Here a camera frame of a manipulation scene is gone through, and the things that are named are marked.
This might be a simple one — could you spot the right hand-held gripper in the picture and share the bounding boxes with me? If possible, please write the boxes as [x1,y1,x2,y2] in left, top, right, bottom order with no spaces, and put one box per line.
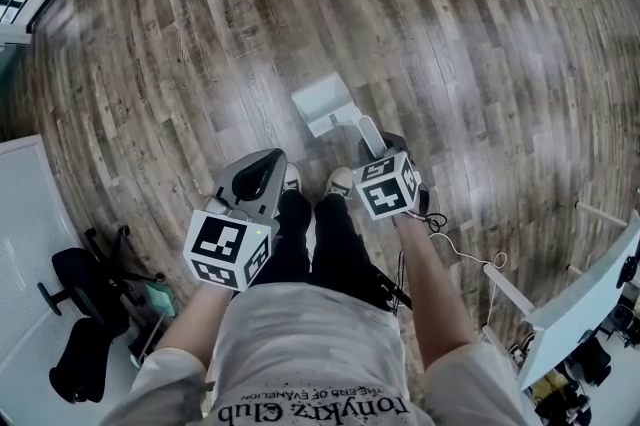
[352,131,422,221]

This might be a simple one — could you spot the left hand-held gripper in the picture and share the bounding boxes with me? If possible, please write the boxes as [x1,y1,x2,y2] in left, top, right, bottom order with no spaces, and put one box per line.
[183,148,289,293]

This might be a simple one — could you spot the white dustpan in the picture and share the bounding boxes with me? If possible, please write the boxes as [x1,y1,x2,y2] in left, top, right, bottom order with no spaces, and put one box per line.
[290,72,390,161]

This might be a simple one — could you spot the person's right forearm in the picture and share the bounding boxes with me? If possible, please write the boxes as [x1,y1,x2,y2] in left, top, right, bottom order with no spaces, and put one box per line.
[394,213,476,375]

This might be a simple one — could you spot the person's left forearm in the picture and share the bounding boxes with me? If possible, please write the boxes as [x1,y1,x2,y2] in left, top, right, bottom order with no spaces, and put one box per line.
[157,281,236,370]

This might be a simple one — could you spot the person's left cream shoe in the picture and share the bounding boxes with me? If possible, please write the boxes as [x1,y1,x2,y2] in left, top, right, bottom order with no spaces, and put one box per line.
[282,162,304,195]

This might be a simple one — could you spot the person's cream shoe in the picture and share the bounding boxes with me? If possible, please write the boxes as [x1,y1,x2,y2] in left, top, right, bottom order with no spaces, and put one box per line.
[282,162,304,195]
[324,166,355,200]

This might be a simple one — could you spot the person's right cream shoe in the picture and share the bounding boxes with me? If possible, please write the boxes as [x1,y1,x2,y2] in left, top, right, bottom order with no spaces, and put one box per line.
[324,166,355,200]

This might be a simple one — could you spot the person's black trousers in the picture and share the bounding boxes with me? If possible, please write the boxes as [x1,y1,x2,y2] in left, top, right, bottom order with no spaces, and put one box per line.
[249,188,401,310]

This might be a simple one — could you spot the teal plastic container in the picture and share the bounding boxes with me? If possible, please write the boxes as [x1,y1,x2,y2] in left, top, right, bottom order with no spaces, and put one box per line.
[144,283,179,318]

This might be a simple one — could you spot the person's white printed shirt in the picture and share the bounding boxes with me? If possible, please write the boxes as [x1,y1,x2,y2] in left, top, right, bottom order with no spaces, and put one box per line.
[102,281,544,426]

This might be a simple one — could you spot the black office chair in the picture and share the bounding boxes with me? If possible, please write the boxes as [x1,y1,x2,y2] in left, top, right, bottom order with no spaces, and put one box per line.
[37,224,166,405]

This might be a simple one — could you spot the white desk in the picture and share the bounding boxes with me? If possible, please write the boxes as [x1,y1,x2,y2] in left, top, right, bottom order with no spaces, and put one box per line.
[482,201,640,390]

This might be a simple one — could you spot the small black device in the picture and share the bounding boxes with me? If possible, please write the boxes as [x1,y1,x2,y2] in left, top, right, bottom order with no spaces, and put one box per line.
[617,243,640,290]

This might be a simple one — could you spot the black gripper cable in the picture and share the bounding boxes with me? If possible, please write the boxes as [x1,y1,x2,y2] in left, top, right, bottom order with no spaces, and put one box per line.
[417,183,449,233]

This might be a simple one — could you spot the white cable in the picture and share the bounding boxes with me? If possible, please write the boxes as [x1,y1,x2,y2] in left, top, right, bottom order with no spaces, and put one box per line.
[428,232,509,330]

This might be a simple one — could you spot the black strap bundle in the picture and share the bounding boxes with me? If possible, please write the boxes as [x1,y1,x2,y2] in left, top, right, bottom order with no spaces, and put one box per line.
[367,263,414,315]

